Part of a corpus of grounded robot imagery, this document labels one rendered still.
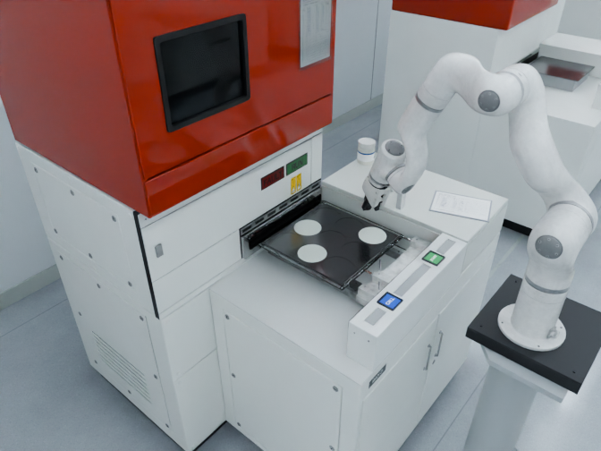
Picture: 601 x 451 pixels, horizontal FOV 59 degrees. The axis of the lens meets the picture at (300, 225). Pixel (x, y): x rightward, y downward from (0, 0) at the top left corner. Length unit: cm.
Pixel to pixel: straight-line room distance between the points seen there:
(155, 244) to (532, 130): 106
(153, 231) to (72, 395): 134
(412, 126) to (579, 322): 79
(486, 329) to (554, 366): 20
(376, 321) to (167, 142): 74
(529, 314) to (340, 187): 84
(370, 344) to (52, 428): 160
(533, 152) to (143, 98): 96
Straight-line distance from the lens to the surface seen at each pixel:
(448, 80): 148
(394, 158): 164
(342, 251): 184
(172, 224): 160
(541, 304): 162
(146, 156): 139
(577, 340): 178
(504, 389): 185
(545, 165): 145
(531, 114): 148
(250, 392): 204
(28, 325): 317
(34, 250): 325
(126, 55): 130
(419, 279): 167
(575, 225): 147
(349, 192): 204
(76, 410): 269
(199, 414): 221
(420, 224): 192
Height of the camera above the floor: 203
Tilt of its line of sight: 35 degrees down
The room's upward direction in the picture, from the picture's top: straight up
